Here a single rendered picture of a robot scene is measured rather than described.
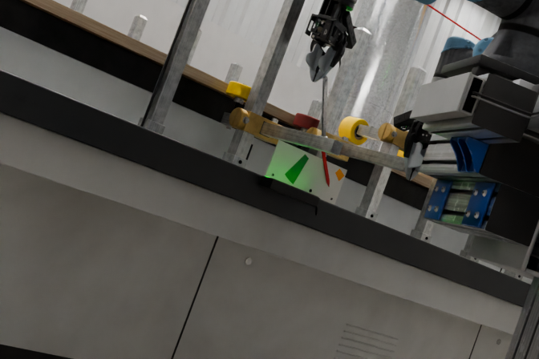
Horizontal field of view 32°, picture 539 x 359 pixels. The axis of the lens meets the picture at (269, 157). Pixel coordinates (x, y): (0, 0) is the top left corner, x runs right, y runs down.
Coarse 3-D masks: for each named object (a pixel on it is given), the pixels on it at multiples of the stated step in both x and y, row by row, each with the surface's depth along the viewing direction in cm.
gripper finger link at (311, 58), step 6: (318, 48) 235; (306, 54) 231; (312, 54) 233; (318, 54) 235; (324, 54) 236; (306, 60) 232; (312, 60) 234; (312, 66) 234; (312, 72) 235; (312, 78) 234
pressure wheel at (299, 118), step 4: (296, 116) 262; (300, 116) 260; (304, 116) 260; (308, 116) 259; (296, 120) 261; (300, 120) 260; (304, 120) 259; (308, 120) 259; (312, 120) 259; (316, 120) 260; (296, 124) 261; (300, 124) 260; (304, 124) 259; (308, 124) 259; (312, 124) 259; (316, 124) 260; (300, 128) 266; (304, 128) 262; (308, 128) 259; (300, 148) 262
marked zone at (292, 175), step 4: (304, 156) 244; (300, 160) 244; (304, 160) 245; (296, 164) 243; (300, 164) 244; (304, 164) 245; (292, 168) 243; (296, 168) 244; (300, 168) 244; (288, 172) 242; (292, 172) 243; (296, 172) 244; (288, 176) 242; (292, 176) 243; (296, 176) 244; (292, 180) 243
